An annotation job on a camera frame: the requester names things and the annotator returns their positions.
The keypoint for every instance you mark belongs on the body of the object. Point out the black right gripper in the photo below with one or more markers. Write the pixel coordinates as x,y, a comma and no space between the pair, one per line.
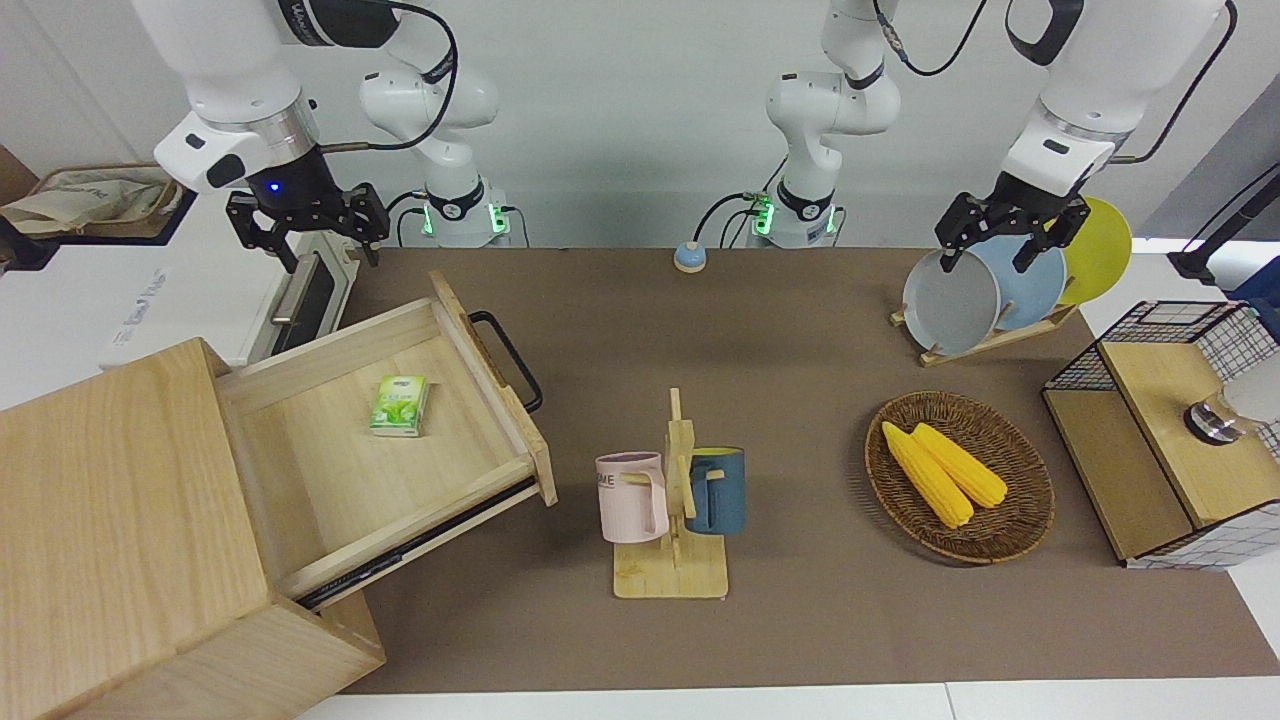
295,185

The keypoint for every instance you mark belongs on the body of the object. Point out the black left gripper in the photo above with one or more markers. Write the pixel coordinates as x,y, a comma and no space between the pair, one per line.
1035,205

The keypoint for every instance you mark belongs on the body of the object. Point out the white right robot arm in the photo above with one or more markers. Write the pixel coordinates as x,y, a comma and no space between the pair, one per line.
230,60

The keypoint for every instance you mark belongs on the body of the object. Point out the light wooden drawer cabinet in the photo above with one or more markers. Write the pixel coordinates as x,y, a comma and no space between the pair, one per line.
100,520

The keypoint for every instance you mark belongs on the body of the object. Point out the light blue plate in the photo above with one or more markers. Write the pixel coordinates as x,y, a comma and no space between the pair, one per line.
1035,290

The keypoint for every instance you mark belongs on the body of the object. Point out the white toaster oven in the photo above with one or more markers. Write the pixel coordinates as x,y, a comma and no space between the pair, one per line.
300,300

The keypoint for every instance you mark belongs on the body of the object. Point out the grey plate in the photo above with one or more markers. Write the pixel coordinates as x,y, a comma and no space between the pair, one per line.
950,305

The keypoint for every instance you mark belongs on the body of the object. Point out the yellow plate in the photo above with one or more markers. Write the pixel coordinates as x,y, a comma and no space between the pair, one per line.
1100,250

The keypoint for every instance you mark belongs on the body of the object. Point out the wooden plate rack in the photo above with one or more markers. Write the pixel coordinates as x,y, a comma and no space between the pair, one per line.
1010,338

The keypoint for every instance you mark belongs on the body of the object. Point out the green tissue pack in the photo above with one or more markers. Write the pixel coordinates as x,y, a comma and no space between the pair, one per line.
400,405

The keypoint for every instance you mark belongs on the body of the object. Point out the cardboard box with beige bag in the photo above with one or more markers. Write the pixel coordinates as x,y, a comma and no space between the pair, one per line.
90,200

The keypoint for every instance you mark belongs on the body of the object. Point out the brown table mat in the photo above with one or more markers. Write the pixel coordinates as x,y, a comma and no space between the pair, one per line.
800,330

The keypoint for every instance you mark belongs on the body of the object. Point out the yellow corn cob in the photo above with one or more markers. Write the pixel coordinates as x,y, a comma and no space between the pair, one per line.
925,475
965,470

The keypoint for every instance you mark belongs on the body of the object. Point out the blue plastic item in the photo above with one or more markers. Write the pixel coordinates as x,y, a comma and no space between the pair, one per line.
1260,295

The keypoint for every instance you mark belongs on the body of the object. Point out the brown wicker basket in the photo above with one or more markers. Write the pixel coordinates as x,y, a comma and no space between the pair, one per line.
1020,520

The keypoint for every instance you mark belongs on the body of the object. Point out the blue dome bell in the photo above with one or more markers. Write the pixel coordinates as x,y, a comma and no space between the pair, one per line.
690,258

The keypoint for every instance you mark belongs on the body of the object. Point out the dark blue mug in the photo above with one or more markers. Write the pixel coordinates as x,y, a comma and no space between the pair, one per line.
722,495

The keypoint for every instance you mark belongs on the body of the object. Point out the pink mug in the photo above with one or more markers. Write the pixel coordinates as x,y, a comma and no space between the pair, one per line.
625,505

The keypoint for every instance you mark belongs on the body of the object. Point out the wooden mug rack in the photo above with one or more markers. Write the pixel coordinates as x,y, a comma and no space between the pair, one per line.
670,580

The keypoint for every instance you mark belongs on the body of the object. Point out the black camera stand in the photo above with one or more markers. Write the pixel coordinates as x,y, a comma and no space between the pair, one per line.
1200,262

